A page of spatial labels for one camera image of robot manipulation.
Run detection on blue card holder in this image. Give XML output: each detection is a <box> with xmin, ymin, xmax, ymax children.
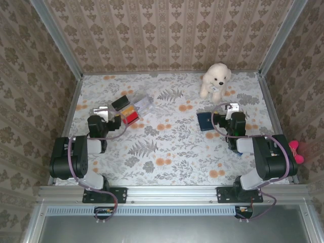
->
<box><xmin>196</xmin><ymin>111</ymin><xmax>220</xmax><ymax>132</ymax></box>

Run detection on red card stack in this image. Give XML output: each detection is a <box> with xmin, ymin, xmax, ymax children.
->
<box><xmin>121</xmin><ymin>112</ymin><xmax>140</xmax><ymax>126</ymax></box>

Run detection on orange card stack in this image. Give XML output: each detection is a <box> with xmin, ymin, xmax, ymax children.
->
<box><xmin>119</xmin><ymin>105</ymin><xmax>137</xmax><ymax>117</ymax></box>

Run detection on small blue card box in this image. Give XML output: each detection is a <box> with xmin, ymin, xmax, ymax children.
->
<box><xmin>227</xmin><ymin>144</ymin><xmax>243</xmax><ymax>157</ymax></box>

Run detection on white card stack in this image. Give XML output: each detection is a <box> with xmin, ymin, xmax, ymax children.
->
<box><xmin>133</xmin><ymin>97</ymin><xmax>154</xmax><ymax>116</ymax></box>

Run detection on small black box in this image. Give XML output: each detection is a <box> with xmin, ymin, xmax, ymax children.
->
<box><xmin>111</xmin><ymin>95</ymin><xmax>130</xmax><ymax>111</ymax></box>

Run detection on clear plastic organizer box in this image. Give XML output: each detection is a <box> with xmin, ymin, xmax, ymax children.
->
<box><xmin>110</xmin><ymin>89</ymin><xmax>155</xmax><ymax>127</ymax></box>

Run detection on white plush dog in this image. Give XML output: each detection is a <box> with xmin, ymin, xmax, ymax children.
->
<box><xmin>199</xmin><ymin>63</ymin><xmax>232</xmax><ymax>103</ymax></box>

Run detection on floral tablecloth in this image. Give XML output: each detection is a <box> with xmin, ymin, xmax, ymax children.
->
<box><xmin>54</xmin><ymin>73</ymin><xmax>292</xmax><ymax>187</ymax></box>

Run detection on pink striped plush doll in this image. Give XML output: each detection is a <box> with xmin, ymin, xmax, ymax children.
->
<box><xmin>288</xmin><ymin>140</ymin><xmax>305</xmax><ymax>166</ymax></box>

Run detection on aluminium mounting beam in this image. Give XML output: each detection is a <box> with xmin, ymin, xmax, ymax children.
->
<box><xmin>37</xmin><ymin>184</ymin><xmax>309</xmax><ymax>205</ymax></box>

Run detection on grey metal panel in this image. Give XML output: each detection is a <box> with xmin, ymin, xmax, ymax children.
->
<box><xmin>22</xmin><ymin>199</ymin><xmax>323</xmax><ymax>243</ymax></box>

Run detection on purple cable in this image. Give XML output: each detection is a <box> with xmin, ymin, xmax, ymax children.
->
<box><xmin>66</xmin><ymin>108</ymin><xmax>129</xmax><ymax>223</ymax></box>
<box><xmin>211</xmin><ymin>103</ymin><xmax>292</xmax><ymax>223</ymax></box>

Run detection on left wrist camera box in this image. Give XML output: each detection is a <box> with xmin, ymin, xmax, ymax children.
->
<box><xmin>93</xmin><ymin>106</ymin><xmax>110</xmax><ymax>119</ymax></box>

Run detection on aluminium side rail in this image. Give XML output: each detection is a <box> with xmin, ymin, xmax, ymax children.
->
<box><xmin>48</xmin><ymin>75</ymin><xmax>84</xmax><ymax>187</ymax></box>
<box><xmin>257</xmin><ymin>73</ymin><xmax>300</xmax><ymax>185</ymax></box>

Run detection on aluminium table edge rail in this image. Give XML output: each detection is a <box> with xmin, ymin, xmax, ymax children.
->
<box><xmin>81</xmin><ymin>70</ymin><xmax>261</xmax><ymax>76</ymax></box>

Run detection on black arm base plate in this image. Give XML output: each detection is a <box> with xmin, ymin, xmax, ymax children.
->
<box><xmin>216</xmin><ymin>186</ymin><xmax>264</xmax><ymax>204</ymax></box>
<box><xmin>82</xmin><ymin>186</ymin><xmax>128</xmax><ymax>204</ymax></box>

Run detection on black cable connector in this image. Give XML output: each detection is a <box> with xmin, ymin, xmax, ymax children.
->
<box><xmin>234</xmin><ymin>205</ymin><xmax>254</xmax><ymax>220</ymax></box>
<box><xmin>94</xmin><ymin>206</ymin><xmax>117</xmax><ymax>220</ymax></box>

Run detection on aluminium frame post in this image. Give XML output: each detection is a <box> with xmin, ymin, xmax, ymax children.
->
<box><xmin>28</xmin><ymin>0</ymin><xmax>85</xmax><ymax>79</ymax></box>
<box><xmin>258</xmin><ymin>0</ymin><xmax>310</xmax><ymax>77</ymax></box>

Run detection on white slotted cable duct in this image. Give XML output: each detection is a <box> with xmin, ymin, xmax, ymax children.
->
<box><xmin>46</xmin><ymin>205</ymin><xmax>254</xmax><ymax>216</ymax></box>

